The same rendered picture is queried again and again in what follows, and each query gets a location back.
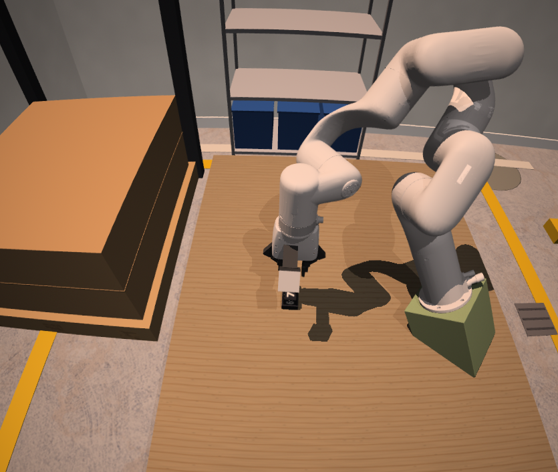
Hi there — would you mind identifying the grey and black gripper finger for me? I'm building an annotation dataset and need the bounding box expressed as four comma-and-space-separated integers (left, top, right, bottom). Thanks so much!
301, 246, 325, 277
263, 242, 283, 271

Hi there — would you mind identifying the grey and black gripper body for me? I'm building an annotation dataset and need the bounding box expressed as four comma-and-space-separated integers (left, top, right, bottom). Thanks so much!
272, 217, 319, 261

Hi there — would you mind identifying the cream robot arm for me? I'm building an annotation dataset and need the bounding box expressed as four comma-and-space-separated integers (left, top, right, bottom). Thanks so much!
279, 27, 525, 313

